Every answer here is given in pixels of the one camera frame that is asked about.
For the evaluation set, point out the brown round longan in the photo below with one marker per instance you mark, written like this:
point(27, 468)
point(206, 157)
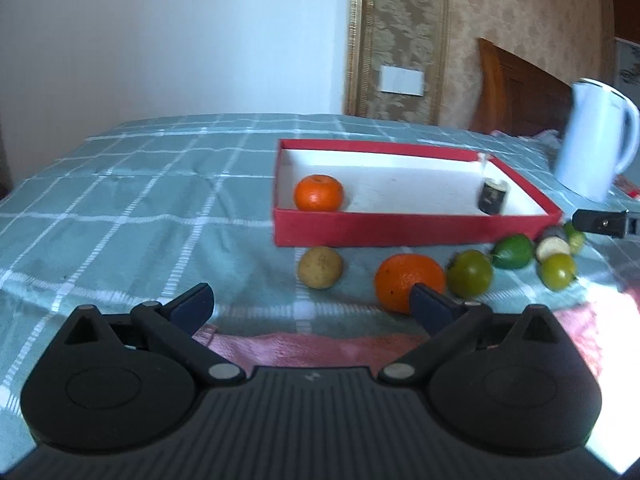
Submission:
point(320, 268)

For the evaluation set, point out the gilt framed wallpaper panel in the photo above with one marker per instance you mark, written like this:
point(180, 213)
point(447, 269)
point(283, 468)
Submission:
point(400, 20)

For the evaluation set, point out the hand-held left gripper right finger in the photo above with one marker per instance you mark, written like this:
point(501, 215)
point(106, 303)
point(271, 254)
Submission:
point(430, 307)

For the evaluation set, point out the white wall switch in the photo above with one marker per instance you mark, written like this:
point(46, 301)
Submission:
point(401, 80)

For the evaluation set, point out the large green tomato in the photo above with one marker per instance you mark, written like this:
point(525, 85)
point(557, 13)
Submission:
point(469, 273)

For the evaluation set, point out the small orange mandarin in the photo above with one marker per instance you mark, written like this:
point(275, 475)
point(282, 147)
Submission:
point(318, 194)

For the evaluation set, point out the brown snack packet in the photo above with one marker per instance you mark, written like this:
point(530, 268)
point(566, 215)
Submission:
point(627, 187)

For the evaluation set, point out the large orange mandarin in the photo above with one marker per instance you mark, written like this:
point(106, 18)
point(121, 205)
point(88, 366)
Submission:
point(397, 280)

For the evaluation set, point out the green avocado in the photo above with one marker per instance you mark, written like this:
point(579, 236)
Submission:
point(512, 251)

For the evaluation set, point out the green cucumber piece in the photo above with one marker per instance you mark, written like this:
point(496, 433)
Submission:
point(576, 240)

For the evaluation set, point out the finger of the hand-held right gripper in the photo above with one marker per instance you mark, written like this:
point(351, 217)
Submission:
point(597, 221)

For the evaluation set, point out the white electric kettle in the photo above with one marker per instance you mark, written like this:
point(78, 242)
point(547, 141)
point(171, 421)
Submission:
point(590, 135)

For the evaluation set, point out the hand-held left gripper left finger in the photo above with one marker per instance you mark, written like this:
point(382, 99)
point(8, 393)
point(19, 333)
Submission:
point(196, 305)

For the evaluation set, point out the small green round fruit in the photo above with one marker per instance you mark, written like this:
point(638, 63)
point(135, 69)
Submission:
point(558, 271)

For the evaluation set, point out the dark cylindrical vegetable piece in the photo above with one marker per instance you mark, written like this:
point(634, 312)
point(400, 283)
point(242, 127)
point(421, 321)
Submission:
point(492, 197)
point(552, 247)

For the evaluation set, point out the pink towel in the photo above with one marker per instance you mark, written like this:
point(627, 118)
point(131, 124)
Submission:
point(325, 350)

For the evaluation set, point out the green checked tablecloth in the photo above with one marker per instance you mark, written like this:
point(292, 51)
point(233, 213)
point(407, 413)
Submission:
point(150, 185)

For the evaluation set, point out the red shallow cardboard box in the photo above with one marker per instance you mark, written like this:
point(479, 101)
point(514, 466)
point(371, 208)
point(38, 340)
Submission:
point(400, 230)

